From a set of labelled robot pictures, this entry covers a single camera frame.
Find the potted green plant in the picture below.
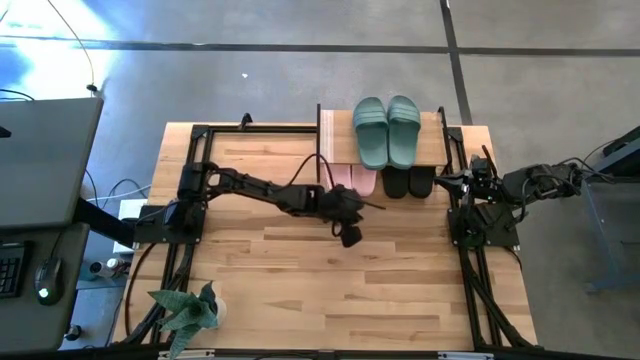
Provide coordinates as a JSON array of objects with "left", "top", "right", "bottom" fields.
[{"left": 147, "top": 280, "right": 229, "bottom": 360}]

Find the thin black floor cable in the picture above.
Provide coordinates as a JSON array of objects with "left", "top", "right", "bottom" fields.
[{"left": 46, "top": 0, "right": 99, "bottom": 96}]

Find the black device on cart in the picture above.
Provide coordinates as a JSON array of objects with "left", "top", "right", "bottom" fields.
[{"left": 599, "top": 125, "right": 640, "bottom": 174}]

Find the black computer mouse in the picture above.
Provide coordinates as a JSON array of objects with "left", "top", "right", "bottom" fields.
[{"left": 33, "top": 256, "right": 65, "bottom": 307}]

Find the black keyboard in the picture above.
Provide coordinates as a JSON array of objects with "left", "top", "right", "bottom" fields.
[{"left": 0, "top": 240, "right": 34, "bottom": 300}]

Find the silver aluminium bracket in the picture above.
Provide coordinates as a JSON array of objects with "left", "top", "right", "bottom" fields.
[
  {"left": 437, "top": 351, "right": 495, "bottom": 360},
  {"left": 158, "top": 349, "right": 216, "bottom": 360}
]

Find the small bottle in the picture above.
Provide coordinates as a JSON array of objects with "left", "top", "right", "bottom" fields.
[{"left": 88, "top": 256, "right": 127, "bottom": 280}]

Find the black aluminium table frame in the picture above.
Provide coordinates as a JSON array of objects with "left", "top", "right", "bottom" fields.
[{"left": 112, "top": 112, "right": 540, "bottom": 360}]

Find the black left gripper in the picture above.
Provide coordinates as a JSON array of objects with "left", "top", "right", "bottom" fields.
[{"left": 317, "top": 183, "right": 387, "bottom": 225}]

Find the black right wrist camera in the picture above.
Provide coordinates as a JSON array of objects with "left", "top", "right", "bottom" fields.
[{"left": 468, "top": 153, "right": 495, "bottom": 174}]

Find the wooden shelf black metal frame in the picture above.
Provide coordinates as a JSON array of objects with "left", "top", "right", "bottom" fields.
[{"left": 315, "top": 103, "right": 457, "bottom": 187}]

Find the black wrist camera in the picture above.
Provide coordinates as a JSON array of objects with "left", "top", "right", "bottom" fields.
[
  {"left": 468, "top": 153, "right": 495, "bottom": 174},
  {"left": 340, "top": 224, "right": 364, "bottom": 249}
]

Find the pink slide sandal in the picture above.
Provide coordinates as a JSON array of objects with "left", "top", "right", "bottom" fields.
[
  {"left": 349, "top": 164, "right": 378, "bottom": 198},
  {"left": 323, "top": 163, "right": 354, "bottom": 192}
]

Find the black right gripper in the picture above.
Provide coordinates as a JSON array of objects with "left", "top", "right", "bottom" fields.
[{"left": 433, "top": 166, "right": 505, "bottom": 205}]

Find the black left camera cable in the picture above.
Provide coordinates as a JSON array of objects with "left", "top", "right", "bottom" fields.
[{"left": 288, "top": 152, "right": 335, "bottom": 191}]

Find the dark grey desk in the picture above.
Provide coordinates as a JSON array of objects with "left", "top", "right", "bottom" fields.
[{"left": 0, "top": 222, "right": 92, "bottom": 354}]

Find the light grey desk panel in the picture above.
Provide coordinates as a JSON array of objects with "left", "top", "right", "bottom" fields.
[{"left": 0, "top": 97, "right": 105, "bottom": 231}]

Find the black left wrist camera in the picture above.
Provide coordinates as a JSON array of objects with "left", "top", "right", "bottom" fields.
[{"left": 340, "top": 224, "right": 364, "bottom": 249}]

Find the blue-grey metal cart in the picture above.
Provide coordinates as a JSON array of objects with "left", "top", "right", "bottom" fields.
[{"left": 582, "top": 124, "right": 640, "bottom": 294}]

